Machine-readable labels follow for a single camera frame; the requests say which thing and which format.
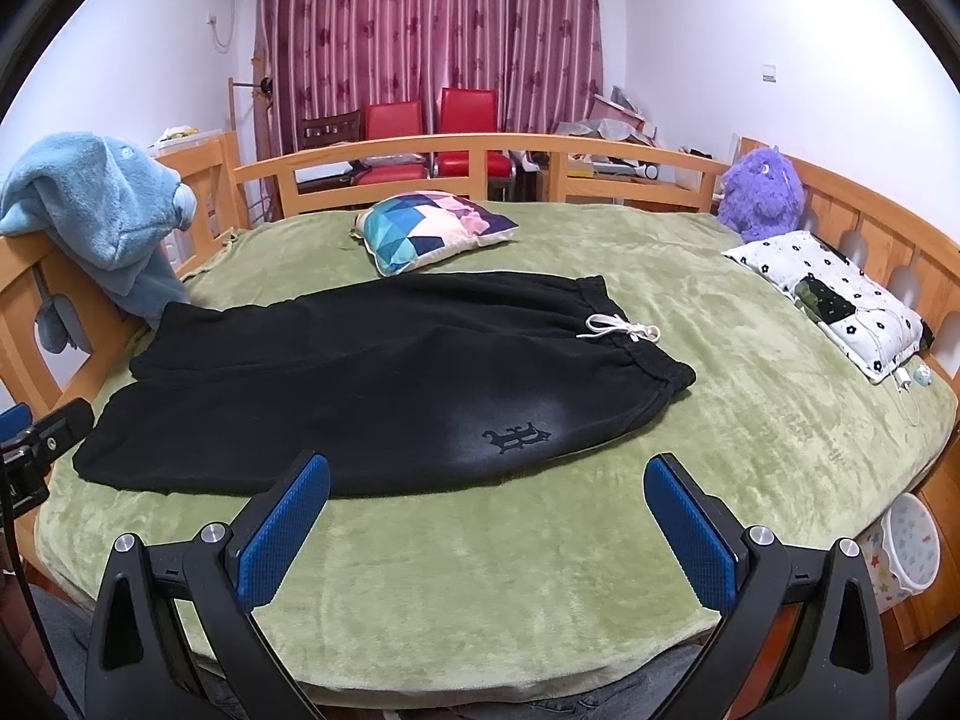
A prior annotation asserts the black pants white side stripe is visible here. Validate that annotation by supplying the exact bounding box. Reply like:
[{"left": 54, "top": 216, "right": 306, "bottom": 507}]
[{"left": 73, "top": 271, "right": 697, "bottom": 497}]

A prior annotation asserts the white star-pattern bin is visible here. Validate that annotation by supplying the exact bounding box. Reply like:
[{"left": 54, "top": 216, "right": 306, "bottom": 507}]
[{"left": 857, "top": 493, "right": 940, "bottom": 613}]

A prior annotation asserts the light blue plush blanket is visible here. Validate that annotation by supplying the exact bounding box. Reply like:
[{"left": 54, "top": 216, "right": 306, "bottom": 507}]
[{"left": 2, "top": 132, "right": 199, "bottom": 328}]

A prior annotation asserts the green plush bed blanket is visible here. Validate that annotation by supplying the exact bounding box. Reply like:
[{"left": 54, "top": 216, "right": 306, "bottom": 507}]
[{"left": 32, "top": 202, "right": 960, "bottom": 710}]

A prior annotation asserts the white black-flower pillow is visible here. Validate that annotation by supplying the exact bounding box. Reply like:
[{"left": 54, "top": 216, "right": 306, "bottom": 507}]
[{"left": 724, "top": 231, "right": 924, "bottom": 383}]

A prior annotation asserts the colourful geometric pillow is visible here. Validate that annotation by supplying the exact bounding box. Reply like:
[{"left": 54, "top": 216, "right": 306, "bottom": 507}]
[{"left": 352, "top": 190, "right": 519, "bottom": 277}]

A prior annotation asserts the purple plush toy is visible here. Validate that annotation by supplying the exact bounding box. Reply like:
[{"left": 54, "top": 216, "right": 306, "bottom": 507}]
[{"left": 718, "top": 146, "right": 805, "bottom": 242}]

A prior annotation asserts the left red chair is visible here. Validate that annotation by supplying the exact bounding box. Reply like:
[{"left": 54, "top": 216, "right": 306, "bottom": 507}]
[{"left": 351, "top": 97, "right": 431, "bottom": 187}]

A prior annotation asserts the red chair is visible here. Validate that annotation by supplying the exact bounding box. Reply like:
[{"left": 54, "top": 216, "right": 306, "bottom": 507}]
[
  {"left": 351, "top": 97, "right": 431, "bottom": 187},
  {"left": 434, "top": 86, "right": 518, "bottom": 200}
]

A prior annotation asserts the maroon striped curtain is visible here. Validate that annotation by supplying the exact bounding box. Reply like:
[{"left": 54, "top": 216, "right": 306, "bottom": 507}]
[{"left": 252, "top": 0, "right": 607, "bottom": 160}]

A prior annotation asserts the right red chair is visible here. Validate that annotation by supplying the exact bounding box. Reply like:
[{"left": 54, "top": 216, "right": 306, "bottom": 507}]
[{"left": 434, "top": 86, "right": 518, "bottom": 200}]

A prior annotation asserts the wooden bed frame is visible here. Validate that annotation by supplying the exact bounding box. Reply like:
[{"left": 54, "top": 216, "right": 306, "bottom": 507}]
[{"left": 2, "top": 132, "right": 958, "bottom": 601}]

